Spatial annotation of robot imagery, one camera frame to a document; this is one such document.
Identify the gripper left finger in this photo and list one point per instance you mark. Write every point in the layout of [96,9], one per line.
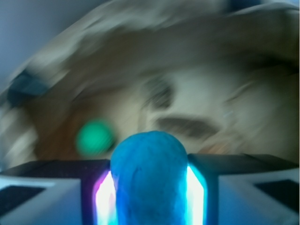
[58,193]

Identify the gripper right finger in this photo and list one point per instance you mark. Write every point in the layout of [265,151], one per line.
[243,189]

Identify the blue dimpled ball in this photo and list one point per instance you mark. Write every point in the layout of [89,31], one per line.
[149,172]

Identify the green dimpled ball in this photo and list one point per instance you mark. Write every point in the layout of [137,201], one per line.
[94,138]

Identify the orange spiral seashell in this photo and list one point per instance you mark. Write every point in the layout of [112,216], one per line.
[218,148]

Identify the long dark bark piece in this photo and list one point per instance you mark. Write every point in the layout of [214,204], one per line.
[194,128]

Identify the brown paper bag bin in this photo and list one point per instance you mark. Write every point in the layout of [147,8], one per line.
[237,68]

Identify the small brown bark chunk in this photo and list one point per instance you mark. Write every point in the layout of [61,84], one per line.
[158,92]

